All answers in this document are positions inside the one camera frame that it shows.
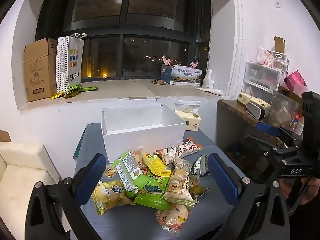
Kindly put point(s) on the peach snack packet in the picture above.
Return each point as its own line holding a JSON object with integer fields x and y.
{"x": 138, "y": 158}

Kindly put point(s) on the green and white snack packet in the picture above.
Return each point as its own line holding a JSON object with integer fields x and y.
{"x": 130, "y": 173}

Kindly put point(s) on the white box with oval window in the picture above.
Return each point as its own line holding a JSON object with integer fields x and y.
{"x": 280, "y": 58}

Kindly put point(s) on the white cardboard box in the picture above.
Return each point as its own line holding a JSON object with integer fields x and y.
{"x": 140, "y": 140}

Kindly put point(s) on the pile of green sachets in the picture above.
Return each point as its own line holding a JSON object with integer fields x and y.
{"x": 73, "y": 91}

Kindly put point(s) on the clear plastic drawer unit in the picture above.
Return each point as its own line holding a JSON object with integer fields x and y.
{"x": 260, "y": 80}

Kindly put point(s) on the clear plastic bag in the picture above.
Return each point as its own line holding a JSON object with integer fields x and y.
{"x": 186, "y": 105}

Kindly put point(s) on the pink gift bag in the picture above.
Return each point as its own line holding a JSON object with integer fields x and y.
{"x": 296, "y": 82}

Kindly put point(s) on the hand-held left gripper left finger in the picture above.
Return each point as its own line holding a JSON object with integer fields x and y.
{"x": 92, "y": 178}

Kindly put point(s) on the clear orange print snack packet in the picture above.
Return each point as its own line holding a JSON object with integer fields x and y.
{"x": 172, "y": 218}

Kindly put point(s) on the small olive snack packet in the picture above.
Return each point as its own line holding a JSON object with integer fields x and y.
{"x": 198, "y": 191}

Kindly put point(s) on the teal board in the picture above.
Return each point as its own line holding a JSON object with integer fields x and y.
{"x": 79, "y": 145}

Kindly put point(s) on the yellow crinkled chip packet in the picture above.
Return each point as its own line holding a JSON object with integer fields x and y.
{"x": 110, "y": 197}

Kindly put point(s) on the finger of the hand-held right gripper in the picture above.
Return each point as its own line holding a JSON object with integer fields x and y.
{"x": 268, "y": 129}
{"x": 265, "y": 148}

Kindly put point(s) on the brown cardboard box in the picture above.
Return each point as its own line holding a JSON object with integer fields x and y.
{"x": 37, "y": 70}

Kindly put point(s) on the small round jelly cup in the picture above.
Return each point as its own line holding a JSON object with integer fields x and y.
{"x": 110, "y": 171}

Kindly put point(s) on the beige snack packet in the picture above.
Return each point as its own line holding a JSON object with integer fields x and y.
{"x": 178, "y": 186}

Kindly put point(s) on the dark flat packet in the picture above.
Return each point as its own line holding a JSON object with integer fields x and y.
{"x": 158, "y": 82}

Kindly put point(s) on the pink antler ornament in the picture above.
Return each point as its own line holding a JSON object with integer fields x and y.
{"x": 167, "y": 60}
{"x": 194, "y": 64}

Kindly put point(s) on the small open cardboard box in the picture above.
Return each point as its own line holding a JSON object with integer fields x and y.
{"x": 279, "y": 44}

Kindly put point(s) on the clear plastic container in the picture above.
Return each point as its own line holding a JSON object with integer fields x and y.
{"x": 283, "y": 110}

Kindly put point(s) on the beige tissue pack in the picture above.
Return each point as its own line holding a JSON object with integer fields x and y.
{"x": 191, "y": 122}

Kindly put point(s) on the floral pink box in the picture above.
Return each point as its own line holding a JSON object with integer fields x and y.
{"x": 264, "y": 56}

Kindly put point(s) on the white tube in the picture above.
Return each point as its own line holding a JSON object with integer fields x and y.
{"x": 210, "y": 91}

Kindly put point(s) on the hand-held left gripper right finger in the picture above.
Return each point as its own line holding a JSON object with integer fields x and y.
{"x": 222, "y": 177}

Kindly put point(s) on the white leather seat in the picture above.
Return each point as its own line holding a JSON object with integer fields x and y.
{"x": 17, "y": 180}

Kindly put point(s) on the floral long snack packet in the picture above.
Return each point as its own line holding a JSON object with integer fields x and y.
{"x": 178, "y": 150}

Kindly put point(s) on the person's right hand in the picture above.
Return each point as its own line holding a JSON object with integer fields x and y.
{"x": 311, "y": 190}

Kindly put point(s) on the white dotted shopping bag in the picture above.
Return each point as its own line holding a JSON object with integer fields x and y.
{"x": 70, "y": 62}

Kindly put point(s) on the yellow snack packet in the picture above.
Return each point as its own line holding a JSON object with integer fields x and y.
{"x": 156, "y": 163}

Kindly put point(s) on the landscape print tissue box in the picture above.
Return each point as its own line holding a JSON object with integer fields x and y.
{"x": 183, "y": 76}

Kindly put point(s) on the white plastic bottle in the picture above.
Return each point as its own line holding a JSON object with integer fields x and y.
{"x": 207, "y": 81}

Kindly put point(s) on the dark framed window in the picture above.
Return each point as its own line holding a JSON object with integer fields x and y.
{"x": 125, "y": 25}

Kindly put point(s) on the white and black device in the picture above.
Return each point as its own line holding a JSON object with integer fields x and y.
{"x": 253, "y": 111}

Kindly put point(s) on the silver dark snack packet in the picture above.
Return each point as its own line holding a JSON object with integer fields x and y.
{"x": 200, "y": 167}

